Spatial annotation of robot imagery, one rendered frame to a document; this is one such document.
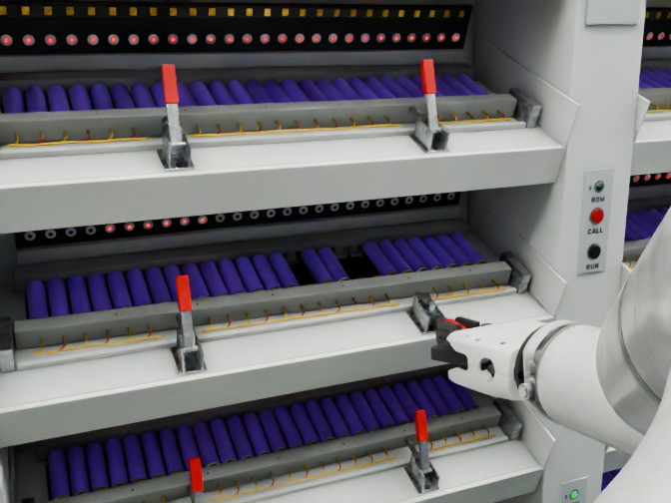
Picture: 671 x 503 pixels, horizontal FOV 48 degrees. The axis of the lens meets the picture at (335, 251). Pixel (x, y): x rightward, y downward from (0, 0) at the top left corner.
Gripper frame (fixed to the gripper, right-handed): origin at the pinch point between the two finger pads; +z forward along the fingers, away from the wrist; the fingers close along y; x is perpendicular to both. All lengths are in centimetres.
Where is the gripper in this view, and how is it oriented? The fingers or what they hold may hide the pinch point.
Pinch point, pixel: (458, 335)
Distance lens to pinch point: 79.5
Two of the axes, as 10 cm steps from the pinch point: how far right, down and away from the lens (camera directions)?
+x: -0.8, -9.9, -1.1
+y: 9.2, -1.1, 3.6
